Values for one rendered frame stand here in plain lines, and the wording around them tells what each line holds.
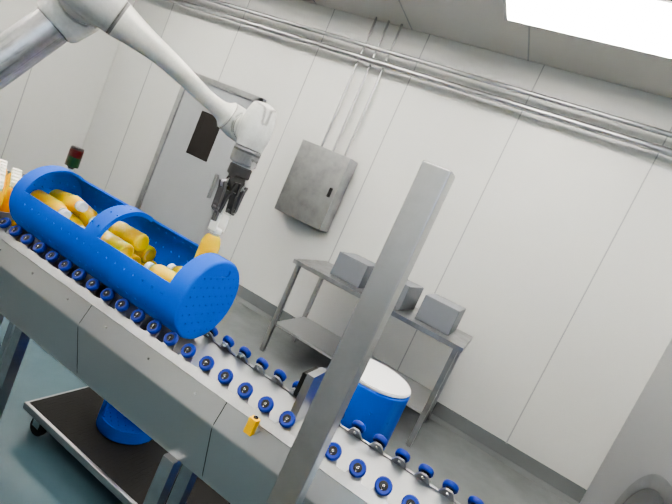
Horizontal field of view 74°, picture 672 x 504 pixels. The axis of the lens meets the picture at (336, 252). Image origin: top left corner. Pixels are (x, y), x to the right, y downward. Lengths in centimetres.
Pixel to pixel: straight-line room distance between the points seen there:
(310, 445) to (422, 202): 54
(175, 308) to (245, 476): 52
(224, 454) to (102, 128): 618
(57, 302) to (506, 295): 362
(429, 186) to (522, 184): 364
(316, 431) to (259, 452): 39
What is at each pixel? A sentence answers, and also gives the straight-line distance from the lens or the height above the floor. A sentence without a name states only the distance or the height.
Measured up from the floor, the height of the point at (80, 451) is 15.
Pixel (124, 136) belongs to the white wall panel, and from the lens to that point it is 686.
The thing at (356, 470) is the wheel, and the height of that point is 96.
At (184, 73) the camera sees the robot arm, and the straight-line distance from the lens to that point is 149.
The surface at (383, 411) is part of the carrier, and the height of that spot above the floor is 97.
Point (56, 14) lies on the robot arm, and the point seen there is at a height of 171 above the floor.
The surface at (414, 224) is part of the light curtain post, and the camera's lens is 87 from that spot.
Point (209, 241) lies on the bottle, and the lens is 153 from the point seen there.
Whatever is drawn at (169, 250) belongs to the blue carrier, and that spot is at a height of 112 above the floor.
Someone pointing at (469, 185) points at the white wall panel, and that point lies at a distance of 452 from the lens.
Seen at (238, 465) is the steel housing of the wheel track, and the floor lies 78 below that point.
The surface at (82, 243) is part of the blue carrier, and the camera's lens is 171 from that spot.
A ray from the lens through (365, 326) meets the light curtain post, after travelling 89.
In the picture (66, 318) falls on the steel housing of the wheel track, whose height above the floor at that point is 83.
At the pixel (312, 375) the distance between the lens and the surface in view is 131.
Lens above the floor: 158
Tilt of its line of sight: 7 degrees down
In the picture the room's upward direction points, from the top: 24 degrees clockwise
